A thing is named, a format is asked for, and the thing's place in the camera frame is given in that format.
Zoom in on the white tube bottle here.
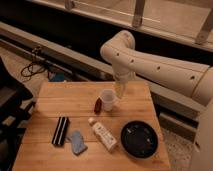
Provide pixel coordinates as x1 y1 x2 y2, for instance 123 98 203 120
88 117 117 152

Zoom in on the black cable bundle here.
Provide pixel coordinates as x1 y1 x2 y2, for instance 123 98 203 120
20 46 51 80

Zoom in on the black round bowl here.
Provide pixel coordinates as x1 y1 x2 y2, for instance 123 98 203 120
120 120 158 158

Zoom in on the black white striped eraser block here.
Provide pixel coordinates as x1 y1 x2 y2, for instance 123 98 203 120
52 117 69 147

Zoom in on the blue object behind table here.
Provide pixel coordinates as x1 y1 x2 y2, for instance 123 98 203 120
50 74 66 82

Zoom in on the small dark red bottle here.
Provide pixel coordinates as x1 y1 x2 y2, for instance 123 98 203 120
94 98 102 114

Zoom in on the black chair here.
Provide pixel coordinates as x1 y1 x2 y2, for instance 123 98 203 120
0 57 33 171

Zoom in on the blue cloth mitt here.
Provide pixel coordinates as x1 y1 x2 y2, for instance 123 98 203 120
68 130 88 156

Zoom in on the translucent plastic cup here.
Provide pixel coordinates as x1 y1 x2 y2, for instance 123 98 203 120
100 89 116 111

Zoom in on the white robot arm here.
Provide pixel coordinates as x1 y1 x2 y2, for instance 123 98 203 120
100 30 213 171

